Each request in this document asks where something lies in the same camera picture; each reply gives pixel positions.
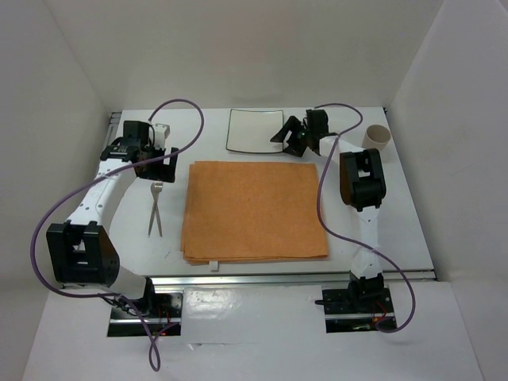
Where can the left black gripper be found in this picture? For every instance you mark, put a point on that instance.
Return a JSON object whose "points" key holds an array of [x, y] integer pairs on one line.
{"points": [[166, 172]]}

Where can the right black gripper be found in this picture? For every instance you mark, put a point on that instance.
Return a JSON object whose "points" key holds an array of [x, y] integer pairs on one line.
{"points": [[293, 125]]}

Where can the white square plate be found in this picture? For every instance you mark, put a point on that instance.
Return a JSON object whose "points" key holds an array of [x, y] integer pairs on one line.
{"points": [[250, 131]]}

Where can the orange cloth placemat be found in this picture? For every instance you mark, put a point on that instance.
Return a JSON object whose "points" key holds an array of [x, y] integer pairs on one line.
{"points": [[252, 212]]}

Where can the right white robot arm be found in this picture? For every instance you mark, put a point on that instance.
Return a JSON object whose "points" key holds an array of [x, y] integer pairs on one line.
{"points": [[361, 186]]}

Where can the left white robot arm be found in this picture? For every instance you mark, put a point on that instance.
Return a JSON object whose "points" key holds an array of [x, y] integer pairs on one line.
{"points": [[81, 250]]}

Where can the silver fork left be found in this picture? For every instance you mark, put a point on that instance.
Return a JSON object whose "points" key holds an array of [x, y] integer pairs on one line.
{"points": [[154, 210]]}

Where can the beige paper cup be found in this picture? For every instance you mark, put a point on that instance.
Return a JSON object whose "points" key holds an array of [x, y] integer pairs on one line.
{"points": [[376, 136]]}

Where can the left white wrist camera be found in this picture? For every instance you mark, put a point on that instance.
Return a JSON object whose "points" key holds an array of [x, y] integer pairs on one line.
{"points": [[160, 133]]}

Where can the aluminium rail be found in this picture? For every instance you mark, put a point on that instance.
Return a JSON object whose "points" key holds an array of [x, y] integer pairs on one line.
{"points": [[202, 136]]}

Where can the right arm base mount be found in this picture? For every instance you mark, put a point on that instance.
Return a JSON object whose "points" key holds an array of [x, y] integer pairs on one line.
{"points": [[348, 313]]}

